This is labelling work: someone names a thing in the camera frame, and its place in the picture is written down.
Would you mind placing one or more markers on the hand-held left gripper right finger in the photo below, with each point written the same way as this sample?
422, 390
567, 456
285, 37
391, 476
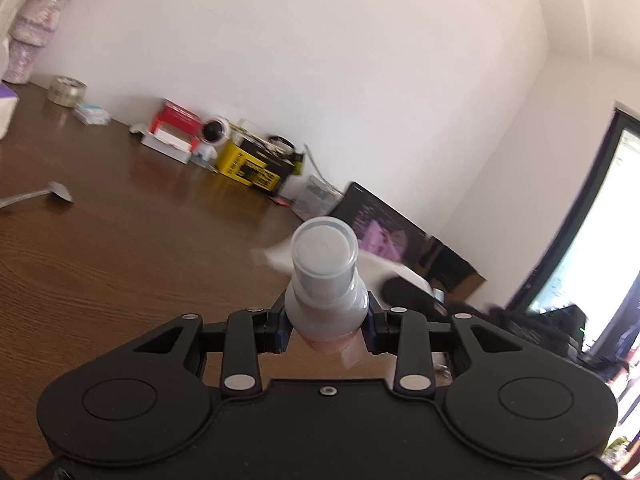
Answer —
370, 331

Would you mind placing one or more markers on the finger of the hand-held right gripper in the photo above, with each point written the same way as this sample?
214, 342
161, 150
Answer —
407, 292

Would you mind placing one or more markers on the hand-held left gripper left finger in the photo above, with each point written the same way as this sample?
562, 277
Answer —
281, 331

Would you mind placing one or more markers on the white cloth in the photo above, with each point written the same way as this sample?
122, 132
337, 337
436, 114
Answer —
400, 267

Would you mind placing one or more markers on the white spray bottle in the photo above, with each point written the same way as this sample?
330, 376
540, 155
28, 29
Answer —
325, 285

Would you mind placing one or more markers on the clear plastic container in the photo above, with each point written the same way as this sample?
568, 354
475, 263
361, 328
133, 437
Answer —
316, 196

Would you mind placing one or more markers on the dark brown box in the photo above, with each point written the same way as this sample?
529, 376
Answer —
450, 265

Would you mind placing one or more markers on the black laptop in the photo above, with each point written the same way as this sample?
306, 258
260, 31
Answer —
382, 227

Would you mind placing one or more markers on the yellow and black box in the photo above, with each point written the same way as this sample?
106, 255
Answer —
252, 167

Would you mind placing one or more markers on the red and white box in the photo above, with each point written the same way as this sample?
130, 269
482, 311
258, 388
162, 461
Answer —
172, 130

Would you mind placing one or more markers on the metal spoon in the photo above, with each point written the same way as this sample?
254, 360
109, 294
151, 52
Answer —
35, 195

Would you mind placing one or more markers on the small light blue box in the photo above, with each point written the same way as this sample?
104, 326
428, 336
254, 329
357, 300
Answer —
92, 114

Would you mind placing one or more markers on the clear tape roll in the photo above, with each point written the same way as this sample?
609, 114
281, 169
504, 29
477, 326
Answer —
66, 91

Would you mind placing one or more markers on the purple and white box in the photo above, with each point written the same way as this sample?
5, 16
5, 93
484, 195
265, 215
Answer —
7, 110

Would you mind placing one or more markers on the pink glitter vase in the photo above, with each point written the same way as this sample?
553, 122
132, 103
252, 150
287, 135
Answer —
35, 25

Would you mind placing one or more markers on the black window frame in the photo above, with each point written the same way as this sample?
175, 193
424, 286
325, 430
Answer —
565, 220

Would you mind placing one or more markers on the white round camera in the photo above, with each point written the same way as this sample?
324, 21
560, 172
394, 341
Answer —
214, 131

